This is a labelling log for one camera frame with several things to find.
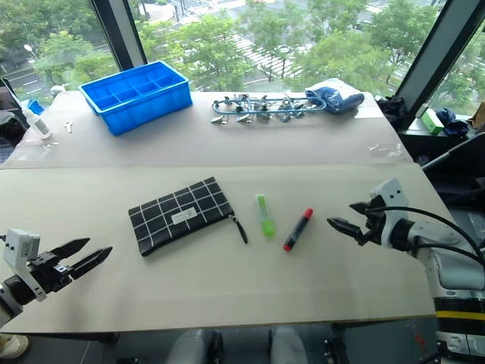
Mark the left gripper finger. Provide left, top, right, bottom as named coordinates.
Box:
left=69, top=246, right=114, bottom=281
left=52, top=237, right=92, bottom=261

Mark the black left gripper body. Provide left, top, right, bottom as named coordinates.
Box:
left=28, top=251, right=75, bottom=296

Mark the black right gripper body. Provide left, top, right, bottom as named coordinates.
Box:
left=355, top=196, right=388, bottom=248

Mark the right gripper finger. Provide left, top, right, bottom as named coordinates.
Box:
left=349, top=201, right=371, bottom=218
left=326, top=217, right=365, bottom=240

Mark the black white-grid pencil case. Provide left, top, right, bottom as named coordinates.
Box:
left=127, top=176, right=249, bottom=258

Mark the red and black marker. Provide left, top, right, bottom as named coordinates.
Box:
left=283, top=207, right=314, bottom=253

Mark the green highlighter pen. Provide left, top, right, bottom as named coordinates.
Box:
left=255, top=193, right=277, bottom=239

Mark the white shoe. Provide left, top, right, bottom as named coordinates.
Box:
left=0, top=332, right=31, bottom=359

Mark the black cloth heap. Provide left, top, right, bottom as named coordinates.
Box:
left=376, top=95, right=410, bottom=127

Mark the black chair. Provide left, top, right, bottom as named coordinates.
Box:
left=420, top=132, right=485, bottom=199

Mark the green box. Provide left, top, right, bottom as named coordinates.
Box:
left=420, top=108, right=445, bottom=136

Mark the blue and white cloth bundle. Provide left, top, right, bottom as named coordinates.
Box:
left=304, top=78, right=366, bottom=116

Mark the dark blue cloth heap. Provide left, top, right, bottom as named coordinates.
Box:
left=435, top=108, right=471, bottom=138

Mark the small white plastic bottle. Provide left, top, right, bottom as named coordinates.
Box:
left=20, top=105, right=53, bottom=140

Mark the grey rounded robot leg shape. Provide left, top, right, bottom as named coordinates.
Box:
left=268, top=325, right=310, bottom=364
left=165, top=328, right=224, bottom=364

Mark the blue clip drying hanger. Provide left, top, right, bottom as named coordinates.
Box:
left=210, top=93, right=329, bottom=127

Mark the blue plastic compartment bin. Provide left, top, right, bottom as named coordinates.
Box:
left=77, top=59, right=193, bottom=136

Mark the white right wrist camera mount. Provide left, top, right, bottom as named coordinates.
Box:
left=368, top=178, right=411, bottom=248

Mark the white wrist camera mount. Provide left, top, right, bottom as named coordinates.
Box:
left=368, top=178, right=411, bottom=248
left=2, top=228, right=49, bottom=303

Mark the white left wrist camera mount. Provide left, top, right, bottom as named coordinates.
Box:
left=2, top=228, right=49, bottom=303

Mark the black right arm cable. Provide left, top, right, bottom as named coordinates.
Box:
left=366, top=206, right=485, bottom=266

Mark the dark window frame post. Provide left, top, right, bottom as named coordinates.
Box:
left=393, top=0, right=483, bottom=102
left=90, top=0, right=149, bottom=70

